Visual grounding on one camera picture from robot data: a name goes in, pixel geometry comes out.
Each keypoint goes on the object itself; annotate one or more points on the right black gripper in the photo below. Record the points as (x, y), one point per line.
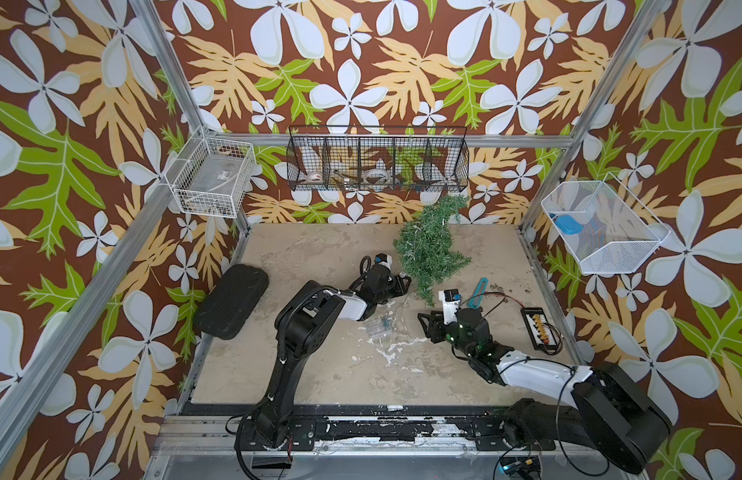
(435, 324)

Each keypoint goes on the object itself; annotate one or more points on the clear battery box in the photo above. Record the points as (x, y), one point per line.
(380, 327)

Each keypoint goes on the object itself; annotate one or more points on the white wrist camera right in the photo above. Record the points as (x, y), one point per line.
(451, 300)

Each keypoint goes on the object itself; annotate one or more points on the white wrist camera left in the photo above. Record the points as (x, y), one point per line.
(383, 259)

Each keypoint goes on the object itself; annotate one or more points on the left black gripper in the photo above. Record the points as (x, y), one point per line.
(396, 284)

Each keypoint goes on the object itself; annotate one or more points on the white wire basket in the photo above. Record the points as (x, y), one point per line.
(620, 231)
(210, 175)

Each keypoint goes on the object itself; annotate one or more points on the white wire basket right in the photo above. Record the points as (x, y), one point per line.
(620, 231)

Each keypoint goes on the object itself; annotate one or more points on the clear string lights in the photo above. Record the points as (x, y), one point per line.
(404, 310)

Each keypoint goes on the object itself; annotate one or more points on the black wire basket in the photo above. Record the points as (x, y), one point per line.
(406, 158)

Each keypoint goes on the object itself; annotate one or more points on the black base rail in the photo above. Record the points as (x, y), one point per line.
(208, 428)

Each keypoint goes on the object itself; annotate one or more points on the black oval pad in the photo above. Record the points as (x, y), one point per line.
(225, 310)

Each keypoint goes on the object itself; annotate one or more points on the blue object in basket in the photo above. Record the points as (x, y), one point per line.
(567, 225)

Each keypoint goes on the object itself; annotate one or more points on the teal utility knife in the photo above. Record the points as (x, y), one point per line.
(479, 292)

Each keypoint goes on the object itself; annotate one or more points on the small green christmas tree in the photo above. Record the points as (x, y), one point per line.
(425, 247)

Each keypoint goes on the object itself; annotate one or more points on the white wire basket left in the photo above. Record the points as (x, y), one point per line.
(210, 175)

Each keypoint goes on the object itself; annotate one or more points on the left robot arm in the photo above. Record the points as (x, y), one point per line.
(302, 327)

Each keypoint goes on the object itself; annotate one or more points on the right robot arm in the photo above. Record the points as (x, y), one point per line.
(600, 407)

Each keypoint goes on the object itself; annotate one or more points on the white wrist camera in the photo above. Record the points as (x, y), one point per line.
(383, 259)
(451, 300)

